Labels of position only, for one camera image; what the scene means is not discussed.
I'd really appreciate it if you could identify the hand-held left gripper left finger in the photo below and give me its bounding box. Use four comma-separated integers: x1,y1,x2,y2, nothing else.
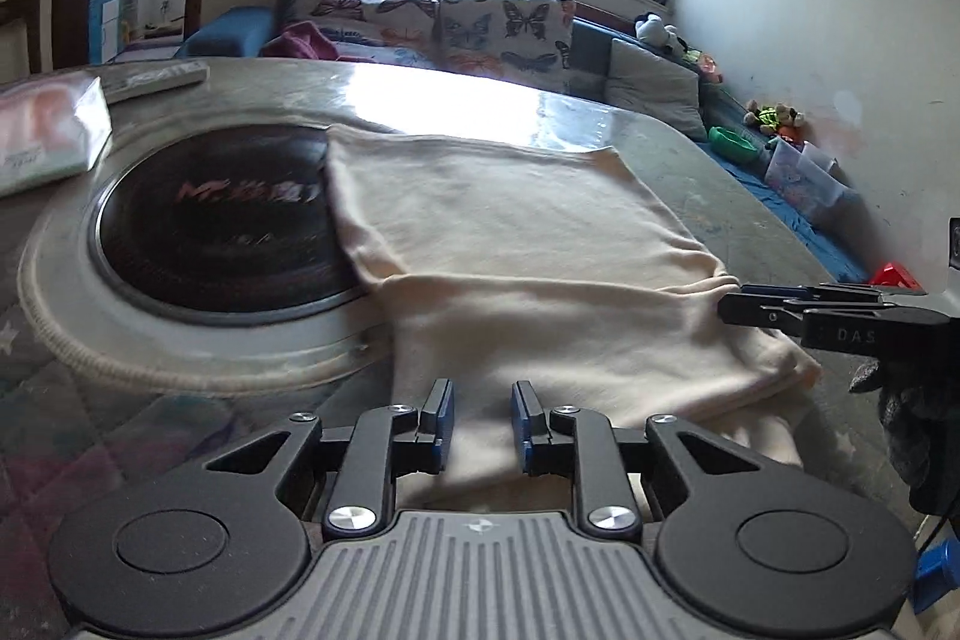
202,379,457,540

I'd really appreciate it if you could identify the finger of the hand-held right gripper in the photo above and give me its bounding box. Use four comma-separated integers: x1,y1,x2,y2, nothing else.
717,295,822,335
737,282,929,305

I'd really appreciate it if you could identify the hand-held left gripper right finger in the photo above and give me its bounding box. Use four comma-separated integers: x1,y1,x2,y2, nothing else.
510,380,758,540

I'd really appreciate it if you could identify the cream garment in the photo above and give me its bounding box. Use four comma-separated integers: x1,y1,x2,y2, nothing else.
325,122,824,517

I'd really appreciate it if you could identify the red plastic stool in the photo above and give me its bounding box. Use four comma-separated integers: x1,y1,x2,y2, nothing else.
868,262,929,294

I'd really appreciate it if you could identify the blue mat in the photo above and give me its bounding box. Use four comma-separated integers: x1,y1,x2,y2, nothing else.
701,83,872,283

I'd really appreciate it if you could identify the clear plastic box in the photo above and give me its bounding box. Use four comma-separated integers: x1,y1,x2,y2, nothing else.
763,137,841,223

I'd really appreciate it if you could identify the green bowl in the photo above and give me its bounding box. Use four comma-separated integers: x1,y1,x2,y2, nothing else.
707,125,761,165

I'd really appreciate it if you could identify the green and brown plush toy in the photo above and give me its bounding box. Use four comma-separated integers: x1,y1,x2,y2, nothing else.
743,98,809,144

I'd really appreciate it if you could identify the grey cushion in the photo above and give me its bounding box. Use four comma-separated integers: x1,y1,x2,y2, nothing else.
604,38,707,145

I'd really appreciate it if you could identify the panda plush toy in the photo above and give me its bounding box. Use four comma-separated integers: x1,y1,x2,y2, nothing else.
634,13,692,59

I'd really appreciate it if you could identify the round built-in induction cooker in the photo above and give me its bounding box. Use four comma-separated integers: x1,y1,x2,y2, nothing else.
16,106,400,392

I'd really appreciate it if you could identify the butterfly print cushion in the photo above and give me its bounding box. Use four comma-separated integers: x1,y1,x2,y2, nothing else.
287,0,441,50
437,0,578,100

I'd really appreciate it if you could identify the magenta cloth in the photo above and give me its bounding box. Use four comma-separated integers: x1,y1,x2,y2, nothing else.
261,20,344,61

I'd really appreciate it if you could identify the grey remote control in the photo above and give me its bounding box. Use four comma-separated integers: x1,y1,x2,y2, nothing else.
100,59,209,104

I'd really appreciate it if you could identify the blue sofa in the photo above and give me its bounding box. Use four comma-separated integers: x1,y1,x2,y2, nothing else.
182,0,751,148

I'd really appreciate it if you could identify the white tissue packet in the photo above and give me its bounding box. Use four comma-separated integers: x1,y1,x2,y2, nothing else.
0,70,115,196

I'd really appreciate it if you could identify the blue cabinet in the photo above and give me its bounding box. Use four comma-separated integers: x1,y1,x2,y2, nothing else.
88,0,137,65

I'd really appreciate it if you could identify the wooden chair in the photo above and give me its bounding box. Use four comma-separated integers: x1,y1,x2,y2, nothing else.
0,0,47,88

